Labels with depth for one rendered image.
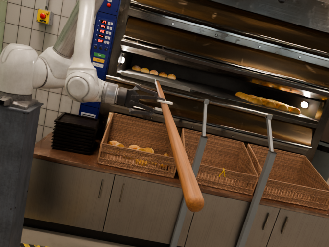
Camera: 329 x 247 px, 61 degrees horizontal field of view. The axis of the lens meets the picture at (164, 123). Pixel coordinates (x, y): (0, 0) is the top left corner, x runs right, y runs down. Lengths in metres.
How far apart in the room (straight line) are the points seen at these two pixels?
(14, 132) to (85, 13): 0.63
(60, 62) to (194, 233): 1.46
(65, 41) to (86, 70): 0.49
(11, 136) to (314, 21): 2.32
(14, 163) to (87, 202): 0.74
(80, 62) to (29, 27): 1.50
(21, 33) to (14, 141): 1.26
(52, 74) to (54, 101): 0.98
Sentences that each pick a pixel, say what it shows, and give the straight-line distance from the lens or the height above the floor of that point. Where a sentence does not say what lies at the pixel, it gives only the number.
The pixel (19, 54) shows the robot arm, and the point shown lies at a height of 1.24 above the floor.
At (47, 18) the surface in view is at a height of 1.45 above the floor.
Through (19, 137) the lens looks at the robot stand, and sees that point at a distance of 1.45.
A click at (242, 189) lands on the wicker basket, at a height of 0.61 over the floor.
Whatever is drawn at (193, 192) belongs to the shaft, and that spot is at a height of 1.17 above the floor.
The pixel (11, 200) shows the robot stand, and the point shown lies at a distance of 1.59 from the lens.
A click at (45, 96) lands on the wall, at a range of 2.51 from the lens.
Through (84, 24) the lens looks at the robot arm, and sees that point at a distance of 1.15.
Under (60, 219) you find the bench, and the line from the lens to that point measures 2.20.
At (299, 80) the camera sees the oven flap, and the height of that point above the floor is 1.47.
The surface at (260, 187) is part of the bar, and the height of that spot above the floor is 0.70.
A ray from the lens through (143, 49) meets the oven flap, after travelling 2.18.
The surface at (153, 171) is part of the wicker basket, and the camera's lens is 2.00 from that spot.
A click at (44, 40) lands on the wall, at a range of 2.48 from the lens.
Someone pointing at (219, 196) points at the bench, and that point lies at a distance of 2.08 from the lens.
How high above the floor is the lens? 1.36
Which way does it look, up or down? 12 degrees down
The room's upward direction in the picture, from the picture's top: 14 degrees clockwise
